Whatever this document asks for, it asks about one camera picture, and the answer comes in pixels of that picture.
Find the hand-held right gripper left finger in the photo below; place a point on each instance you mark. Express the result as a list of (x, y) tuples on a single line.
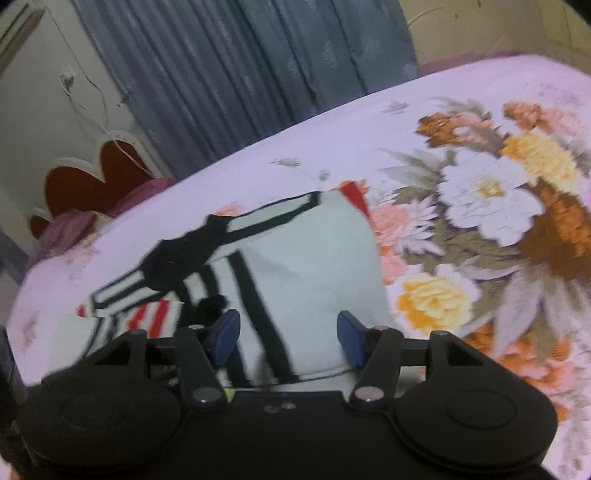
[(227, 333)]

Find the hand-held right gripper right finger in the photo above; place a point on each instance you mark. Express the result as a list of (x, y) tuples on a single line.
[(351, 341)]

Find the striped knit sweater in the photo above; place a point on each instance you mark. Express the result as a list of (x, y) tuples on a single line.
[(314, 277)]

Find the purple pillow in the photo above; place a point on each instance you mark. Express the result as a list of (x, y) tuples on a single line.
[(69, 226)]

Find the floral bed sheet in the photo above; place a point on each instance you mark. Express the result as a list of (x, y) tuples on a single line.
[(323, 147)]

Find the white and red headboard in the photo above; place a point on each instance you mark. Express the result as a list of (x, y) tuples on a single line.
[(78, 184)]

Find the grey-blue curtain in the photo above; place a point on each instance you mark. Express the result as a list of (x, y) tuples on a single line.
[(231, 69)]

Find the white air conditioner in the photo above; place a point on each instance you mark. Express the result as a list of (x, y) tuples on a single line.
[(18, 32)]

